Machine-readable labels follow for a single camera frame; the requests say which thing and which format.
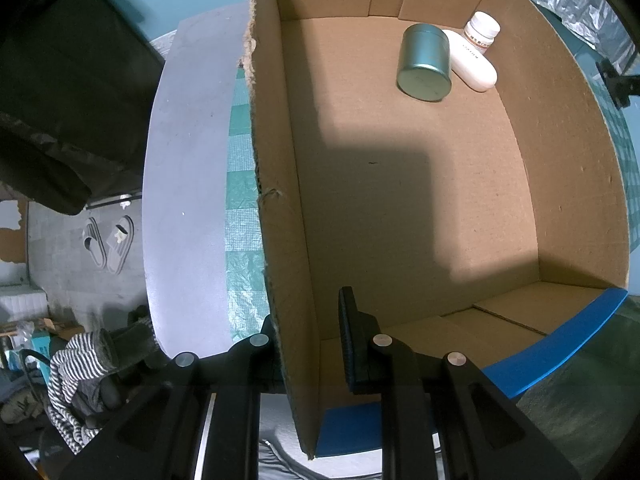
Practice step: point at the white pill bottle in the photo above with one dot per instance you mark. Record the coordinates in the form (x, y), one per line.
(481, 30)

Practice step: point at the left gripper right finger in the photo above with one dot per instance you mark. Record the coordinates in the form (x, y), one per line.
(440, 418)

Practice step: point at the right grey slipper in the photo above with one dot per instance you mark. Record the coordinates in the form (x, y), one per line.
(118, 244)

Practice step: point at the teal metal tin can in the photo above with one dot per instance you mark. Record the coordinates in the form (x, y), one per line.
(424, 68)

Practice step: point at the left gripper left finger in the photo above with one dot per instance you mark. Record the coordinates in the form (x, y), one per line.
(197, 418)

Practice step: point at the left grey slipper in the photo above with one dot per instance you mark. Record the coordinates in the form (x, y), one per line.
(93, 243)

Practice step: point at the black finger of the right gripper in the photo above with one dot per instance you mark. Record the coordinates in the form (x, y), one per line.
(620, 87)

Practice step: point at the white oval case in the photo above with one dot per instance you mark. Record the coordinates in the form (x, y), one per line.
(470, 64)

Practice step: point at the dark green cushion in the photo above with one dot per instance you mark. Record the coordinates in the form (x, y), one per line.
(588, 405)

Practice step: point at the blue cardboard box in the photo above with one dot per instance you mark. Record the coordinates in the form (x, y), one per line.
(479, 223)

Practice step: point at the silver foil sheet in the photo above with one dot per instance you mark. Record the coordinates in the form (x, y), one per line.
(596, 22)

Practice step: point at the green checkered tablecloth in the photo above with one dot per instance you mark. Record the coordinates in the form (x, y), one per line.
(245, 261)

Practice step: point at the grey slipper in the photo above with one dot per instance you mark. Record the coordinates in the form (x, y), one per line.
(118, 244)
(93, 243)

